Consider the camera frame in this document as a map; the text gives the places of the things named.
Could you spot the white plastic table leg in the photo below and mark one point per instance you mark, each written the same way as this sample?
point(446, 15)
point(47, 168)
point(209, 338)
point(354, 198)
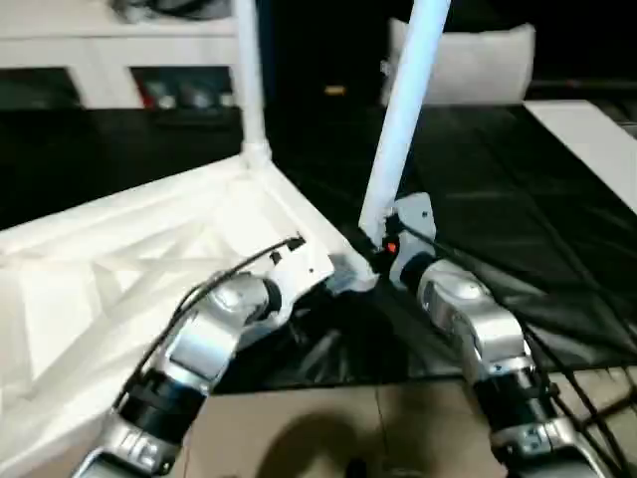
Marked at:
point(403, 124)
point(251, 74)

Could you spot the white plastic table top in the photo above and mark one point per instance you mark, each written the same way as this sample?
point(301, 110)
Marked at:
point(99, 249)

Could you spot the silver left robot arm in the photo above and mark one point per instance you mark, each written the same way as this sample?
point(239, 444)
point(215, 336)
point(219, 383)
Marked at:
point(209, 338)

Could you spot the black work mat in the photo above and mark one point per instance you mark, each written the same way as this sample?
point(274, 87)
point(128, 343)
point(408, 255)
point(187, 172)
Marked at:
point(522, 199)

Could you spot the grey cushion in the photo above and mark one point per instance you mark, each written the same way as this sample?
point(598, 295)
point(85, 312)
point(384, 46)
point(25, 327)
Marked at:
point(483, 65)

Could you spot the tall black cabinet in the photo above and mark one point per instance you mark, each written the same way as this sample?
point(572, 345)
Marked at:
point(323, 50)

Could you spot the small white cup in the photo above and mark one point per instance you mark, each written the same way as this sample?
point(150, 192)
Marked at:
point(226, 98)
point(166, 102)

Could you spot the white flat board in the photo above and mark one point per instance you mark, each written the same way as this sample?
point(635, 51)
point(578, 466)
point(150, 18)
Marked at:
point(587, 144)

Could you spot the black metal bench leg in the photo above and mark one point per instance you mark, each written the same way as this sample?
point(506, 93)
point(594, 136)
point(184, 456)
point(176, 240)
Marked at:
point(614, 406)

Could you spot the red box in cabinet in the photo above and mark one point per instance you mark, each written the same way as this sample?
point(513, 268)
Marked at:
point(148, 92)

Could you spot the round grey appliance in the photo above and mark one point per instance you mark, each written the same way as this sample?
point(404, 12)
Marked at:
point(194, 5)

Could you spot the white cabinet with glass doors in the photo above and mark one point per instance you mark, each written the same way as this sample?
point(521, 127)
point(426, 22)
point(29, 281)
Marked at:
point(74, 45)

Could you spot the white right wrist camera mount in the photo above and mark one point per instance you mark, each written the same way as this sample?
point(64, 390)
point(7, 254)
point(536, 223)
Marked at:
point(415, 214)

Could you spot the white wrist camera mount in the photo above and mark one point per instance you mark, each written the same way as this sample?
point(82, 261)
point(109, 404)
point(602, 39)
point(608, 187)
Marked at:
point(415, 214)
point(303, 269)

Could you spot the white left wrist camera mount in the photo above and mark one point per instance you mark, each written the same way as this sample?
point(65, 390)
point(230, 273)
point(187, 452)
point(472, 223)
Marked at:
point(303, 269)

